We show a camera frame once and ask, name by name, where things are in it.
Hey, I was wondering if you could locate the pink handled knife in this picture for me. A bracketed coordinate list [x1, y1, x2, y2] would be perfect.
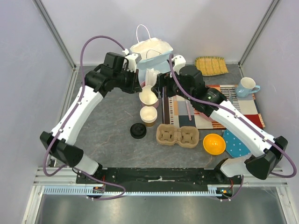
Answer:
[228, 89, 233, 103]

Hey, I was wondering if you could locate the brown cardboard cup carrier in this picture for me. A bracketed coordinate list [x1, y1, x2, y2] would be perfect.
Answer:
[156, 124, 199, 148]

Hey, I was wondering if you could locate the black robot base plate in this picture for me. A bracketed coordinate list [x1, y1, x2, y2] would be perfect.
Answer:
[93, 168, 242, 190]

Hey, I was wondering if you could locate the pink polka dot plate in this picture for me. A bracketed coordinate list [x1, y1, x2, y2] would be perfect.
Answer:
[199, 112, 214, 122]

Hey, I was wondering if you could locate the pink handled fork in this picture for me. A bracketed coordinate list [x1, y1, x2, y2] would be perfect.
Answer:
[185, 99, 192, 121]

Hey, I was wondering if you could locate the white wrapped straws bundle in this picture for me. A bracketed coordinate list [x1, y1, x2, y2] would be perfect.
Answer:
[145, 69, 160, 86]

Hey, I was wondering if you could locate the orange plastic bowl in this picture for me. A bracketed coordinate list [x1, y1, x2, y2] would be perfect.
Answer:
[203, 133, 226, 155]

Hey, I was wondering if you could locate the blue polka dot plate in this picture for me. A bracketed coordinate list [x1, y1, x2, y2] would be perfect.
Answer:
[223, 130, 250, 158]

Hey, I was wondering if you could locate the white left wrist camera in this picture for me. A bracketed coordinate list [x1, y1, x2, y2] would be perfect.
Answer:
[122, 49, 142, 72]

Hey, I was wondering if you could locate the black cup lid stack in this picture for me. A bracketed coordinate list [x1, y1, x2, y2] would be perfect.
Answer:
[130, 123, 147, 139]

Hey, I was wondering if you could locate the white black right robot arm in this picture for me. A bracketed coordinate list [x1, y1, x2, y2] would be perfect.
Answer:
[152, 65, 288, 184]

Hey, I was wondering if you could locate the yellow woven bamboo tray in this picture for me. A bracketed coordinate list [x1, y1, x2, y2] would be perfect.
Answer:
[194, 56, 228, 77]

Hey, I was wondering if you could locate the light blue mug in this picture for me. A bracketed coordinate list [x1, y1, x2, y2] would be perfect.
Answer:
[235, 77, 260, 98]

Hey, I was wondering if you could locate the brown paper cup stack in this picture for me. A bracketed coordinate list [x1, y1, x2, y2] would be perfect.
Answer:
[140, 106, 157, 127]

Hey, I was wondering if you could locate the colourful patchwork placemat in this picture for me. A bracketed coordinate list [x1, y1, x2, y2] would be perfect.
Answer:
[162, 84, 265, 129]

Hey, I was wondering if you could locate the light blue paper bag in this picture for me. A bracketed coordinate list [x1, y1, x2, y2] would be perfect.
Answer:
[130, 24, 173, 83]

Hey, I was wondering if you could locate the pink tin straw holder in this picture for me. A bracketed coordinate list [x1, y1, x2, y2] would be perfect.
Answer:
[140, 80, 162, 108]

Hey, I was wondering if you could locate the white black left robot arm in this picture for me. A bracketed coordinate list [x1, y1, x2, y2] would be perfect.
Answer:
[40, 52, 142, 183]

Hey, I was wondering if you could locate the slotted grey cable duct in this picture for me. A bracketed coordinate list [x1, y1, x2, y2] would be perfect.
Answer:
[43, 186, 222, 196]

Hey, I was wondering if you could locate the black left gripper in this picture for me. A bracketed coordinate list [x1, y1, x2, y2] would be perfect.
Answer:
[114, 67, 142, 94]

